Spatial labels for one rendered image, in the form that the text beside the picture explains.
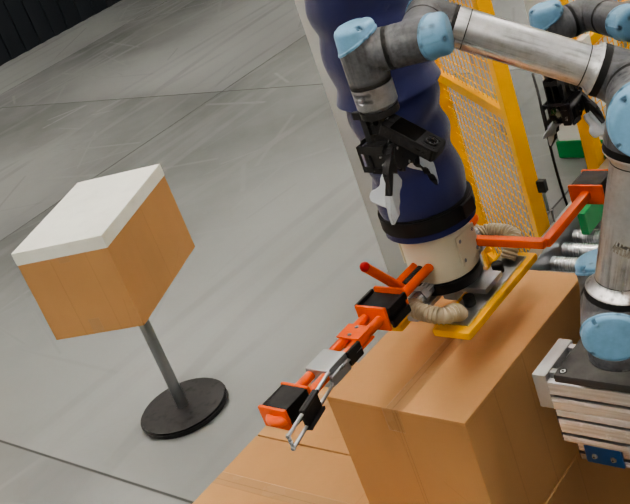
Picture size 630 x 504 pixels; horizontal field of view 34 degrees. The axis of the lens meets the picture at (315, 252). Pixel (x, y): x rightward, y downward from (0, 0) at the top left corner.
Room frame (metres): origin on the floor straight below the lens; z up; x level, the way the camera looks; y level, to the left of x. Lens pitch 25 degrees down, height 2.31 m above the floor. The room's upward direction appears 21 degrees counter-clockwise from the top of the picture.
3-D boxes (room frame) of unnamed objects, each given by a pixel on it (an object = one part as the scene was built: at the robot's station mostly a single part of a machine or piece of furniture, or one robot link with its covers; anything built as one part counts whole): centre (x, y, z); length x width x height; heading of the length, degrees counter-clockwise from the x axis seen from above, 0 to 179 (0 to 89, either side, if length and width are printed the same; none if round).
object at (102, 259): (3.89, 0.77, 0.82); 0.60 x 0.40 x 0.40; 157
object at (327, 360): (1.87, 0.06, 1.18); 0.07 x 0.07 x 0.04; 43
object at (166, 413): (3.89, 0.77, 0.31); 0.40 x 0.40 x 0.62
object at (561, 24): (2.19, -0.66, 1.59); 0.09 x 0.08 x 0.11; 98
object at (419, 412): (2.18, -0.26, 0.74); 0.60 x 0.40 x 0.40; 133
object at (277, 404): (1.78, 0.16, 1.18); 0.08 x 0.07 x 0.05; 133
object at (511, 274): (2.12, -0.34, 1.08); 0.34 x 0.10 x 0.05; 133
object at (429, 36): (1.71, -0.30, 1.82); 0.11 x 0.11 x 0.08; 69
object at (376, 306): (2.01, -0.10, 1.18); 0.10 x 0.08 x 0.06; 43
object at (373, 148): (1.74, -0.19, 1.66); 0.09 x 0.08 x 0.12; 42
